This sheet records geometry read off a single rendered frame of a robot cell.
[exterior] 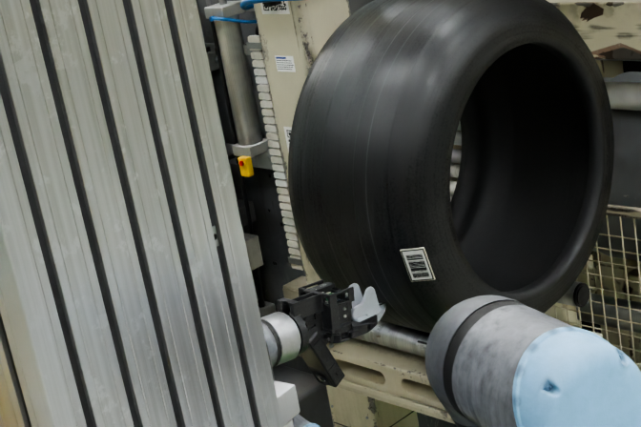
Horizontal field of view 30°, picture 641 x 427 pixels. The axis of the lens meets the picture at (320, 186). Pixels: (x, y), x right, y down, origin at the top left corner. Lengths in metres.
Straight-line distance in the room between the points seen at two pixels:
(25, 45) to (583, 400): 0.51
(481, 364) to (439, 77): 0.86
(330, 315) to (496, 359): 0.82
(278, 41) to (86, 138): 1.29
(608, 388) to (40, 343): 0.45
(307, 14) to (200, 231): 1.15
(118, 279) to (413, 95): 0.92
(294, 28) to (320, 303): 0.56
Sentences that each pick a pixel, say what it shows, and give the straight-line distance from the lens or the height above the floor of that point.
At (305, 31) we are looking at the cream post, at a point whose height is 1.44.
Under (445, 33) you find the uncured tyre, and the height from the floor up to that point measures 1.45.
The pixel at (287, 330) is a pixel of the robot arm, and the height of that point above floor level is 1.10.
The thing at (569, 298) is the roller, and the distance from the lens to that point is 2.21.
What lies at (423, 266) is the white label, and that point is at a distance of 1.83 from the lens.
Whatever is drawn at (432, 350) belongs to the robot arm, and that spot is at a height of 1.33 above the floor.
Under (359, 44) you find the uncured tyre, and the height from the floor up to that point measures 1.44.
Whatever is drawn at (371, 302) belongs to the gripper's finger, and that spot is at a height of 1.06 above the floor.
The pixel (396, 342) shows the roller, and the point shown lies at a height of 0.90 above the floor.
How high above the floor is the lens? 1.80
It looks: 17 degrees down
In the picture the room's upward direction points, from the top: 10 degrees counter-clockwise
